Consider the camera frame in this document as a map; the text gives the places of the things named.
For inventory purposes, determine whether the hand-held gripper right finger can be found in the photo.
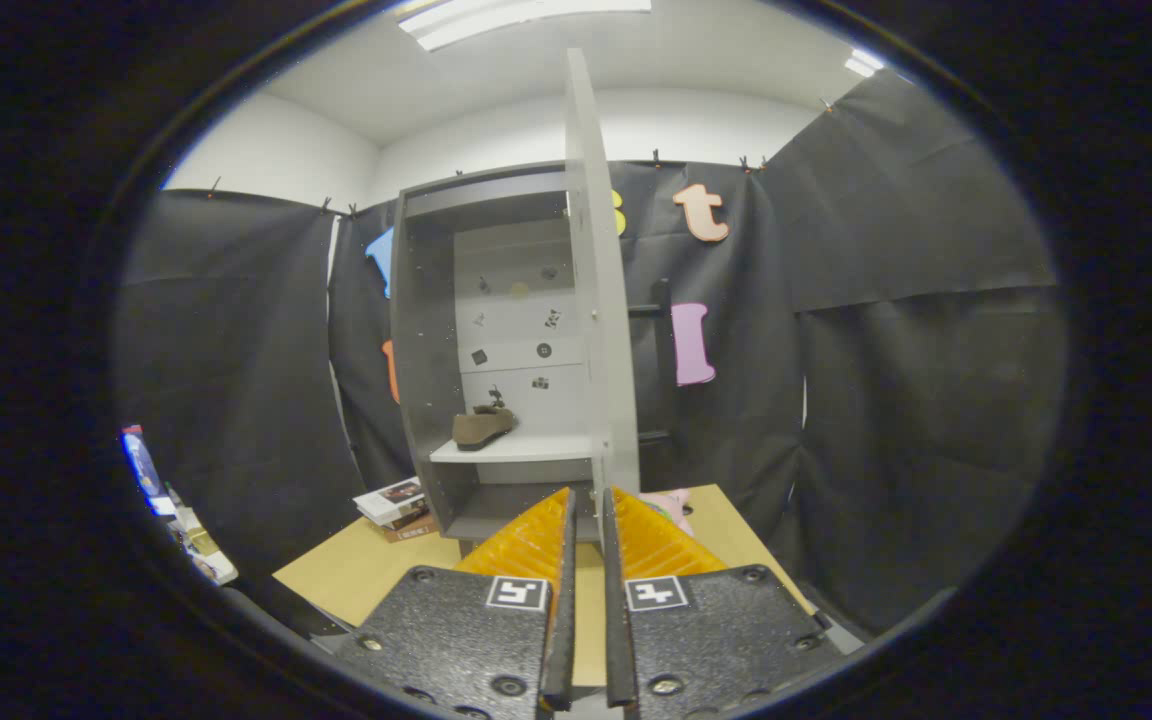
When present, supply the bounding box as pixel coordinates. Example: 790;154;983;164
601;487;842;720

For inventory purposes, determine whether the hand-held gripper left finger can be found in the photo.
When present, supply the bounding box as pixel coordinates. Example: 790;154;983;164
336;487;577;720

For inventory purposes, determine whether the brown suede shoe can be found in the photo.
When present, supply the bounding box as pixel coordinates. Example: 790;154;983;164
452;404;519;452

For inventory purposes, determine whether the black cabinet door handle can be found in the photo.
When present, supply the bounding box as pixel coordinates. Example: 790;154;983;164
628;280;675;446

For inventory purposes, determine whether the grey shoe cabinet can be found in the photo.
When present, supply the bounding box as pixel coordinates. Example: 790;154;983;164
389;162;602;546

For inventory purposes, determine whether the pink green plush toy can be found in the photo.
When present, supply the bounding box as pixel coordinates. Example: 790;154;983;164
641;488;695;536

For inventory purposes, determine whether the brown book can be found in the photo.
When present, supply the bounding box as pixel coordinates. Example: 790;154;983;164
381;510;437;544

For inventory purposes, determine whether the black backdrop cloth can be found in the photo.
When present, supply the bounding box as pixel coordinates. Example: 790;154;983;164
111;70;1067;636

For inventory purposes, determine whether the blue white object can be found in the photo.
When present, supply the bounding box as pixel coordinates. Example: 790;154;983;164
121;425;239;587

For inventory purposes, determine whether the long ceiling light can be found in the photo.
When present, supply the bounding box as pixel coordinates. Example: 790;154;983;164
396;0;653;53

